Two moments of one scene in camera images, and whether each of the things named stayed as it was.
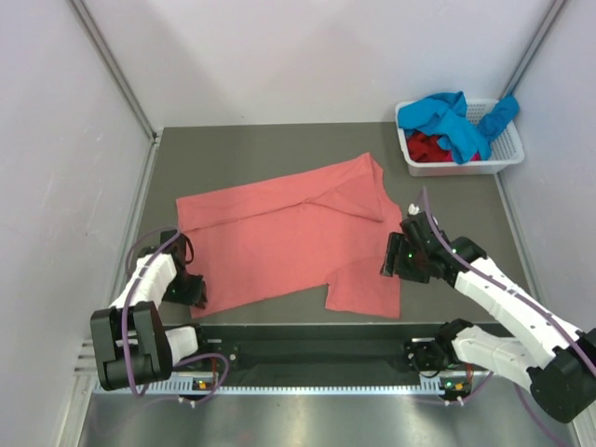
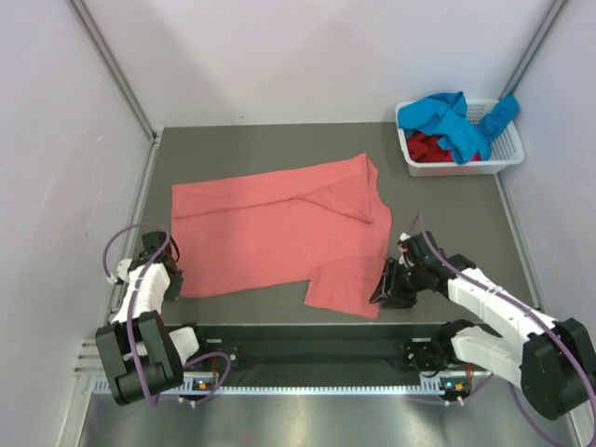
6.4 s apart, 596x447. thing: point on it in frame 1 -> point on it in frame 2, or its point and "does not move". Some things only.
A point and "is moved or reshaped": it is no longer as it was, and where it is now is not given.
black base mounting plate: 354,348 does not move
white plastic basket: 505,145 does not move
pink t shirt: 254,240 is moved or reshaped
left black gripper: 194,297 -> 172,294
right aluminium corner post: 533,49 does not move
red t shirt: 424,147 does not move
